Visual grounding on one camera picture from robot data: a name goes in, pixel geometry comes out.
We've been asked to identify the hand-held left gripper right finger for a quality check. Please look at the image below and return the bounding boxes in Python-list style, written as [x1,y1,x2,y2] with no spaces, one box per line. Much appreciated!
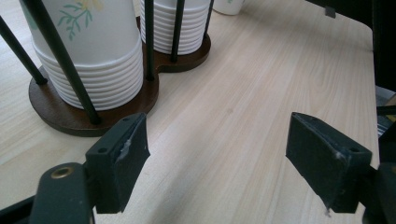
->
[285,112,373,214]

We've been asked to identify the brown double cup holder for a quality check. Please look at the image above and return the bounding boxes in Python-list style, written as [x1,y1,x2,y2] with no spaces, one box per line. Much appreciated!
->
[0,0,216,138]

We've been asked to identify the single white floral cup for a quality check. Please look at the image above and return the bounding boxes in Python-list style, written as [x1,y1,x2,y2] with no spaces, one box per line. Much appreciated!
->
[213,0,246,16]

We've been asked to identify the metal floor rail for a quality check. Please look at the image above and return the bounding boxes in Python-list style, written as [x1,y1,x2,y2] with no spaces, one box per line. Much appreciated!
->
[375,86,396,138]

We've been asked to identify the stack of white paper cups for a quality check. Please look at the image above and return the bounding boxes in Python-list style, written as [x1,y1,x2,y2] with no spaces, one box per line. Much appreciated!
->
[139,0,213,56]
[18,0,145,112]

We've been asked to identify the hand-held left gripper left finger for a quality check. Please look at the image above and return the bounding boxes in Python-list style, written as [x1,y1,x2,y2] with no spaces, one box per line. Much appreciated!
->
[85,112,151,215]

